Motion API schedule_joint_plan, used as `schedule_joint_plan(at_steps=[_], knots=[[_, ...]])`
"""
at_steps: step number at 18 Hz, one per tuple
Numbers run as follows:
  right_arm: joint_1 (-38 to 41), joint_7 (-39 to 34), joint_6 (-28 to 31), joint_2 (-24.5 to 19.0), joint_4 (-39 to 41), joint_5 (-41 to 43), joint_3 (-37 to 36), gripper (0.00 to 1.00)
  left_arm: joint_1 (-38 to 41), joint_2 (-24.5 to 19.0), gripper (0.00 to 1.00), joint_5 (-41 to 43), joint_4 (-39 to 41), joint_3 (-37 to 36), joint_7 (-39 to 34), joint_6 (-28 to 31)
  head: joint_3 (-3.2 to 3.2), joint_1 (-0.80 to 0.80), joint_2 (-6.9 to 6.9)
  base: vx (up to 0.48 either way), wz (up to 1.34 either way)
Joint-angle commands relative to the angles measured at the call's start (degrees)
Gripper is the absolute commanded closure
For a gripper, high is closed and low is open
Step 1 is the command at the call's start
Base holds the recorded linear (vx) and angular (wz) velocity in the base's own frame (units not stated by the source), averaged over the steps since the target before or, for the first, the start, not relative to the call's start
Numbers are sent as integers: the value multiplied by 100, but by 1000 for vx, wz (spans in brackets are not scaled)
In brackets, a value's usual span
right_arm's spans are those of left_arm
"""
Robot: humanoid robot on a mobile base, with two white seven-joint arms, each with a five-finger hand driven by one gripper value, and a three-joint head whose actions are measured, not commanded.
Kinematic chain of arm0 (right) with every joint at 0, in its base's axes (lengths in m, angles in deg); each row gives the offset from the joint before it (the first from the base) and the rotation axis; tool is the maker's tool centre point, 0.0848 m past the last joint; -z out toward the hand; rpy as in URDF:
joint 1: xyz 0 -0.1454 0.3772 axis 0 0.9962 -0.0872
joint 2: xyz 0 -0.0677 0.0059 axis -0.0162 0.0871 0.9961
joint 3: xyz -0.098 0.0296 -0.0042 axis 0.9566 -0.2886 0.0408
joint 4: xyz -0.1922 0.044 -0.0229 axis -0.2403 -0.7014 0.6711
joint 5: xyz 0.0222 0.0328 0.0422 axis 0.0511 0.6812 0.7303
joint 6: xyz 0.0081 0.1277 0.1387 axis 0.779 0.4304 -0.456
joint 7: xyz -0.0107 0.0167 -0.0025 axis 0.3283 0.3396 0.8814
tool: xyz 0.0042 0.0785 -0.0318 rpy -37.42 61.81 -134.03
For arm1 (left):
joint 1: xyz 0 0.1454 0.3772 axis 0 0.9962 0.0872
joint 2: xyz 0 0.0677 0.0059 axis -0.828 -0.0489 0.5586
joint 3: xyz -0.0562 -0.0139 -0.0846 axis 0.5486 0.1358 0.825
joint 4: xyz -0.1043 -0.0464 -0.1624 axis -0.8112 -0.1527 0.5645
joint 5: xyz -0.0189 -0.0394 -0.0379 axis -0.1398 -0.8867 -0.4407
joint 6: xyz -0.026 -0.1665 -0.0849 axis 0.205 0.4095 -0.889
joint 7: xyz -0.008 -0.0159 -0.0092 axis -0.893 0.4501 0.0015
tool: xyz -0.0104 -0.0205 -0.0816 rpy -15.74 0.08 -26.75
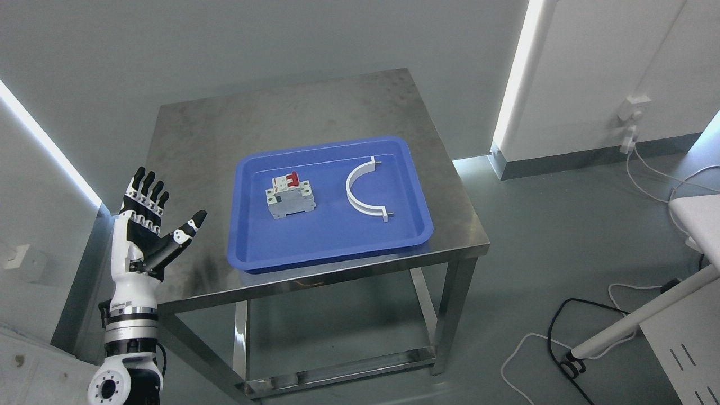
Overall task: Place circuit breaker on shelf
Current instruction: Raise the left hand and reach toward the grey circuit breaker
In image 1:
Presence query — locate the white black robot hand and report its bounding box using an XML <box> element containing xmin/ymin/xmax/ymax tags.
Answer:
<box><xmin>110</xmin><ymin>166</ymin><xmax>208</xmax><ymax>313</ymax></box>

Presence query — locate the white red circuit breaker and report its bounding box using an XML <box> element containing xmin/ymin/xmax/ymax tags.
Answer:
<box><xmin>265</xmin><ymin>171</ymin><xmax>316</xmax><ymax>219</ymax></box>

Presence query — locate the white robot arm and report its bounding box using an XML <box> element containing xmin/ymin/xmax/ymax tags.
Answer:
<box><xmin>87</xmin><ymin>300</ymin><xmax>165</xmax><ymax>404</ymax></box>

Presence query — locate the stainless steel table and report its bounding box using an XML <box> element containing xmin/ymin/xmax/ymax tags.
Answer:
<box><xmin>146</xmin><ymin>67</ymin><xmax>489</xmax><ymax>404</ymax></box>

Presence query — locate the white box lower left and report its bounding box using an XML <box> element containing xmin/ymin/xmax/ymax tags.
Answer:
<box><xmin>1</xmin><ymin>325</ymin><xmax>96</xmax><ymax>404</ymax></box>

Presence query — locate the blue plastic tray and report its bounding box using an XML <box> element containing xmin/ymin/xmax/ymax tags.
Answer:
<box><xmin>226</xmin><ymin>136</ymin><xmax>434</xmax><ymax>274</ymax></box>

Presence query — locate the white stand leg with caster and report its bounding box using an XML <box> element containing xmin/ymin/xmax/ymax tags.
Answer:
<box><xmin>559</xmin><ymin>264</ymin><xmax>719</xmax><ymax>380</ymax></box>

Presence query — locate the white cabinet at right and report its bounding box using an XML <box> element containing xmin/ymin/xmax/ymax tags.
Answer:
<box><xmin>641</xmin><ymin>195</ymin><xmax>719</xmax><ymax>404</ymax></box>

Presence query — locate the white curved plastic bracket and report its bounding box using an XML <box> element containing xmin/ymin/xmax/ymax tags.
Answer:
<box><xmin>344</xmin><ymin>155</ymin><xmax>396</xmax><ymax>223</ymax></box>

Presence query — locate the white wall socket with plug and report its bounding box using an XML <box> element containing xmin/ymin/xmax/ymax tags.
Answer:
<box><xmin>617</xmin><ymin>94</ymin><xmax>651</xmax><ymax>155</ymax></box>

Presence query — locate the white cable on floor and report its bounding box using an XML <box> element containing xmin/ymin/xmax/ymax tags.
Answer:
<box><xmin>500</xmin><ymin>147</ymin><xmax>720</xmax><ymax>405</ymax></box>

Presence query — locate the black cable on floor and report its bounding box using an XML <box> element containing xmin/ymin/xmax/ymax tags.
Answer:
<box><xmin>547</xmin><ymin>253</ymin><xmax>707</xmax><ymax>405</ymax></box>

